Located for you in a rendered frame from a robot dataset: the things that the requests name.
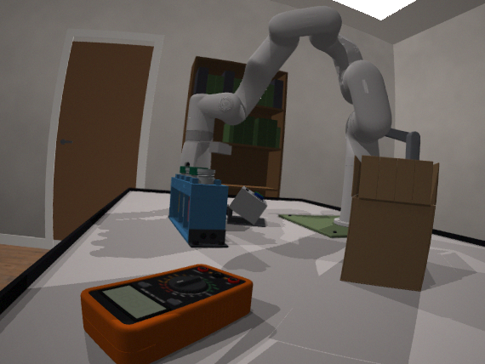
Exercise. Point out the brown cardboard box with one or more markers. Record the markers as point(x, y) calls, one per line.
point(389, 239)

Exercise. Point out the orange digital multimeter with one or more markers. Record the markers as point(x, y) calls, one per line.
point(141, 320)

